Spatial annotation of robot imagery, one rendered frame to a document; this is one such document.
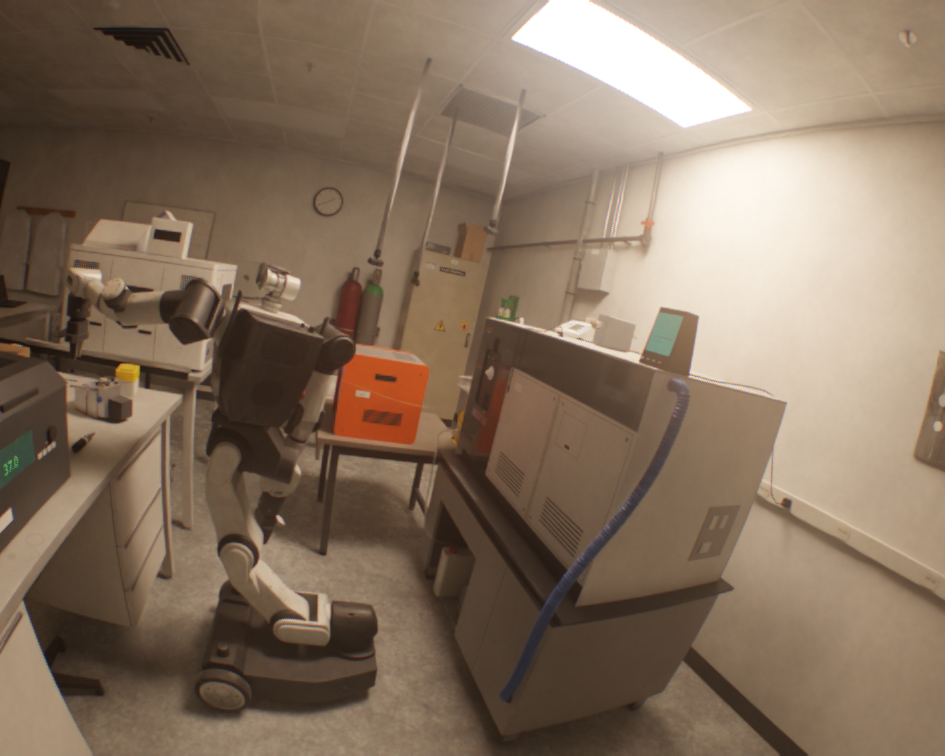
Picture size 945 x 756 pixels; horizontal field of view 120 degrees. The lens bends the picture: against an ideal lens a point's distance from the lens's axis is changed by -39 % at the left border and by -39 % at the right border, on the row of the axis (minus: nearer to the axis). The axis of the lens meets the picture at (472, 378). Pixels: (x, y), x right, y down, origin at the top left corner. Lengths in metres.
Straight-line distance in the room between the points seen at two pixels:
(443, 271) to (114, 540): 4.27
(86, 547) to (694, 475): 1.92
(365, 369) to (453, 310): 2.97
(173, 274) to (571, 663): 2.31
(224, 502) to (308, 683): 0.70
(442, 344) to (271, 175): 2.76
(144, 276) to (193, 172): 3.29
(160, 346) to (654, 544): 2.26
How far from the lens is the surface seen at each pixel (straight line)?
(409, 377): 2.26
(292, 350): 1.17
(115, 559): 1.67
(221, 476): 1.40
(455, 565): 2.36
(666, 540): 1.44
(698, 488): 1.43
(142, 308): 1.32
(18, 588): 0.97
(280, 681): 1.72
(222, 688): 1.74
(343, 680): 1.75
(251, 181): 5.40
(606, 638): 1.54
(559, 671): 1.54
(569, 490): 1.38
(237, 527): 1.51
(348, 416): 2.28
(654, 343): 1.25
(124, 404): 1.63
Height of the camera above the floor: 1.49
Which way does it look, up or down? 9 degrees down
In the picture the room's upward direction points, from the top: 13 degrees clockwise
